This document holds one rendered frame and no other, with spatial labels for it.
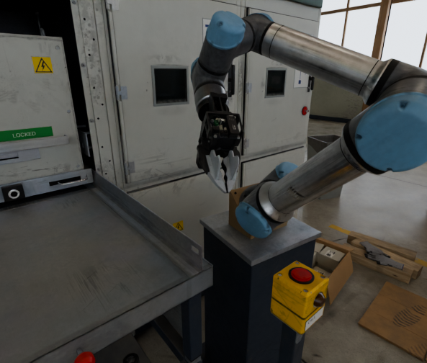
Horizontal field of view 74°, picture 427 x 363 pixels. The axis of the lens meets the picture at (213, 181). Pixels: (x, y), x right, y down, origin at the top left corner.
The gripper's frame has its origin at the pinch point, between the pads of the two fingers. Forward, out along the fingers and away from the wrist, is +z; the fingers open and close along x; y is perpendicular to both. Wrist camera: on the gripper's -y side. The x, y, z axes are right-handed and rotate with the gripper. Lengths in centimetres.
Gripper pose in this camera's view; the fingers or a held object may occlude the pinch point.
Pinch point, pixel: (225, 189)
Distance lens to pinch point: 56.2
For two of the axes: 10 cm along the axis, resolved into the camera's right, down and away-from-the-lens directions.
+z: 1.4, 8.4, -5.3
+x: 9.6, 0.0, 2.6
